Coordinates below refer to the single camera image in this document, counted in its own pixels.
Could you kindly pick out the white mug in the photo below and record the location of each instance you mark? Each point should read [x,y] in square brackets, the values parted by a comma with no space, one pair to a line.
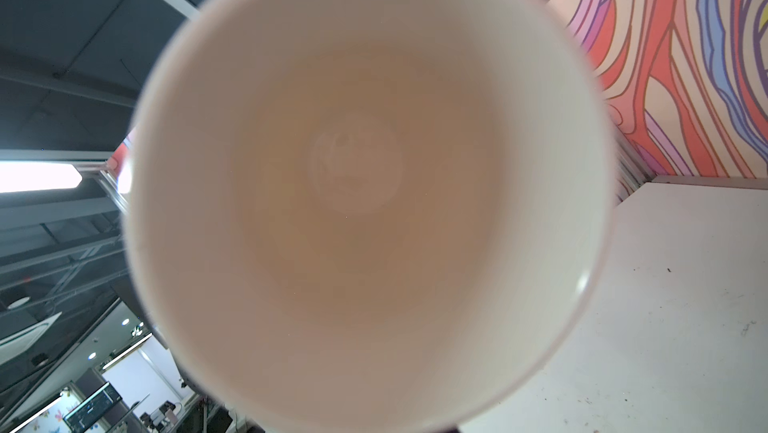
[368,215]

